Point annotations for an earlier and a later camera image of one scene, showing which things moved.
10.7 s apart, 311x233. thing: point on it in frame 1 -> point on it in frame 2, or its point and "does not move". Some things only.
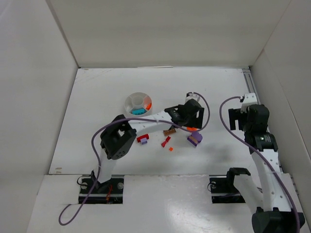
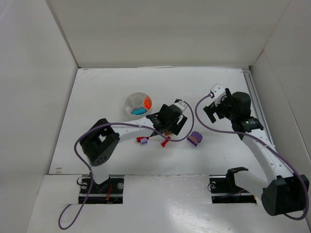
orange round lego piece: x=191 y=128 -> x=147 y=102
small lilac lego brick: x=144 y=141 does not move
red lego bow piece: x=164 y=143 does not move
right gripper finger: x=236 y=114 -> x=210 y=110
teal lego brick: x=139 y=111 does not move
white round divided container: x=138 y=105 does not move
